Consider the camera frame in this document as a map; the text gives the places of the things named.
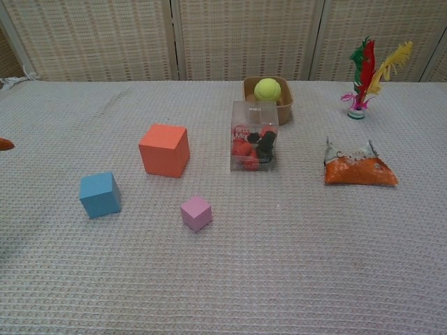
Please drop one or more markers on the left robot hand, orange fingertips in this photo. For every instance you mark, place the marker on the left robot hand, orange fingertips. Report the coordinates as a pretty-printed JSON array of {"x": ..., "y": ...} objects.
[{"x": 5, "y": 143}]

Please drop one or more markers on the blue foam cube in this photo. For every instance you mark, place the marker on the blue foam cube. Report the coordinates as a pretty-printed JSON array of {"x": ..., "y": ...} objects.
[{"x": 99, "y": 197}]

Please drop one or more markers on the small pink foam cube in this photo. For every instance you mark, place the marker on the small pink foam cube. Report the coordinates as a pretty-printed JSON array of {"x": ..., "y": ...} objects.
[{"x": 195, "y": 214}]

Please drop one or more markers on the woven folding screen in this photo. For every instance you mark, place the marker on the woven folding screen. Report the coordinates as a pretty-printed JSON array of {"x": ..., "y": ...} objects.
[{"x": 104, "y": 35}]

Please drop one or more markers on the large orange foam cube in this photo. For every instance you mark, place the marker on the large orange foam cube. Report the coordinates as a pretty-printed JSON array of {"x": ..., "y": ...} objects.
[{"x": 162, "y": 153}]

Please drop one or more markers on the clear plastic box of clips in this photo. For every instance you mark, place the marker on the clear plastic box of clips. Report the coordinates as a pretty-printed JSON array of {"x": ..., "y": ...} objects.
[{"x": 253, "y": 146}]

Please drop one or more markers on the yellow tennis ball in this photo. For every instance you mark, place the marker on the yellow tennis ball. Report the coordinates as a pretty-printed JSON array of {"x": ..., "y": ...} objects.
[{"x": 267, "y": 90}]

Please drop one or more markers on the brown rounded tray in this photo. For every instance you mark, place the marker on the brown rounded tray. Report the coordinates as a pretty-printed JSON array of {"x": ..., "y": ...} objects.
[{"x": 284, "y": 108}]

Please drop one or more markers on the beige woven tablecloth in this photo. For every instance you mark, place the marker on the beige woven tablecloth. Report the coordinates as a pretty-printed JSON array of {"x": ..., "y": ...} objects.
[{"x": 279, "y": 261}]

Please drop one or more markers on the orange snack bag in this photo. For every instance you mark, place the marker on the orange snack bag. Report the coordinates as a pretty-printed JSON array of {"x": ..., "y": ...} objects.
[{"x": 356, "y": 172}]

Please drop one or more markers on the colourful feather shuttlecock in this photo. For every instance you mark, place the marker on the colourful feather shuttlecock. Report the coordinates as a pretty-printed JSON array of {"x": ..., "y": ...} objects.
[{"x": 366, "y": 66}]

